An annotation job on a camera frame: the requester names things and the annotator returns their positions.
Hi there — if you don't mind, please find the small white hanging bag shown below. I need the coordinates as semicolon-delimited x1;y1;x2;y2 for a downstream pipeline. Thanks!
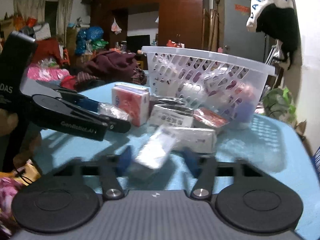
111;18;122;35

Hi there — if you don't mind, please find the blue plastic bags pile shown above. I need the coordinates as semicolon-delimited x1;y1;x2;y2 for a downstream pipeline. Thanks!
74;26;108;56

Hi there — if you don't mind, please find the small red packet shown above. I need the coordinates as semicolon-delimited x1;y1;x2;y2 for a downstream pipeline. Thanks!
193;107;229;134

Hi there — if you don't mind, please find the red white tissue box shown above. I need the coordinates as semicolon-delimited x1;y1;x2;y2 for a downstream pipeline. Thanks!
112;82;150;127

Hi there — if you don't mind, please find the dark red wooden wardrobe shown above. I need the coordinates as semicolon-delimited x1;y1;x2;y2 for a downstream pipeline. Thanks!
91;0;208;49

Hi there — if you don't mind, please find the clear tissue pack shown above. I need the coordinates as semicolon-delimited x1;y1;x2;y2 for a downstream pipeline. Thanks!
129;125;177;180

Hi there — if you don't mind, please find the crinkled clear plastic packet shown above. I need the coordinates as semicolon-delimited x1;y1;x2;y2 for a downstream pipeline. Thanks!
98;102;132;122

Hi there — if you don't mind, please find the beige window curtain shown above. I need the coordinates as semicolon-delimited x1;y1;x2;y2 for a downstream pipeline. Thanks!
13;0;73;45

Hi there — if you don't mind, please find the green plastic bag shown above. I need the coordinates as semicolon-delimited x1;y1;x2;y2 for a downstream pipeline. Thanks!
262;87;296;127

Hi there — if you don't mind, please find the grey metal door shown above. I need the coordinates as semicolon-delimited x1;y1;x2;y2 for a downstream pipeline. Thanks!
222;0;266;62

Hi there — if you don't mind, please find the dark maroon clothes pile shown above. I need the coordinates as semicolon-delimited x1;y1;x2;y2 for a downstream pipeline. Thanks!
74;50;147;91

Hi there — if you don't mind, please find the long white box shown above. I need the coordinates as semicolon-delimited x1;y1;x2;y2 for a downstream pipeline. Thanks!
167;126;217;154

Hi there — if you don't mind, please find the black hanging garment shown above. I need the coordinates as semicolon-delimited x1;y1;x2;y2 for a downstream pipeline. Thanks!
256;4;298;68

